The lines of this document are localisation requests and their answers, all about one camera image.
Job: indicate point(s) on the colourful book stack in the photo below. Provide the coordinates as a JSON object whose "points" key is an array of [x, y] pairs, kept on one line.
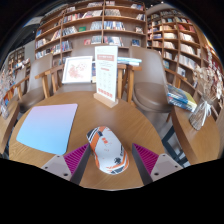
{"points": [[181, 98]]}

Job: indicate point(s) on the dark blue book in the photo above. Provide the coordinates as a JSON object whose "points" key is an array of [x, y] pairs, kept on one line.
{"points": [[93, 71]]}

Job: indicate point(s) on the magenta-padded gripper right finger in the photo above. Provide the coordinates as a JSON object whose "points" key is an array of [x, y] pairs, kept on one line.
{"points": [[163, 165]]}

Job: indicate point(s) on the white orange black computer mouse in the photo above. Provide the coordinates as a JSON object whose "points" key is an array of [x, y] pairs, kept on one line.
{"points": [[108, 150]]}

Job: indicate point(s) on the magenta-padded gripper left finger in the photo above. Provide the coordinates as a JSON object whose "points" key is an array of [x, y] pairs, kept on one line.
{"points": [[58, 165]]}

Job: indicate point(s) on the brown armchair with wooden arms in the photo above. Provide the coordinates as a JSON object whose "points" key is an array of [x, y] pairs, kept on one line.
{"points": [[150, 96], [76, 88], [36, 96]]}

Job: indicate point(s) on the white sign in wooden base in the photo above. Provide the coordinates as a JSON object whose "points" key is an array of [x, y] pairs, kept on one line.
{"points": [[106, 73]]}

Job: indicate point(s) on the white framed floral picture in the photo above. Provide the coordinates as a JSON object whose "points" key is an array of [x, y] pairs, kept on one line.
{"points": [[77, 70]]}

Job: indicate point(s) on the curved wooden bookshelf unit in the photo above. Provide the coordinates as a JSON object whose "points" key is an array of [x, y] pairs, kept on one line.
{"points": [[186, 43]]}

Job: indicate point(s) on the round wooden side table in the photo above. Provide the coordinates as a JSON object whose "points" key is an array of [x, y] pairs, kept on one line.
{"points": [[196, 143], [6, 130]]}

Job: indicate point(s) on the pink blue gradient mouse pad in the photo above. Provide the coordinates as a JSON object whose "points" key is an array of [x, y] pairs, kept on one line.
{"points": [[46, 128]]}

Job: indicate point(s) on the small distant wooden bookshelf unit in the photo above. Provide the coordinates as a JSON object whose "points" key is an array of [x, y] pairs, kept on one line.
{"points": [[18, 56]]}

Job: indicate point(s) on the flat wooden bookshelf unit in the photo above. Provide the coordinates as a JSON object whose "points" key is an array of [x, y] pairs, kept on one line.
{"points": [[100, 31]]}

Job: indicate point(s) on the light blue book stack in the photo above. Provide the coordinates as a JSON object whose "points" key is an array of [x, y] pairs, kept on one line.
{"points": [[130, 61]]}

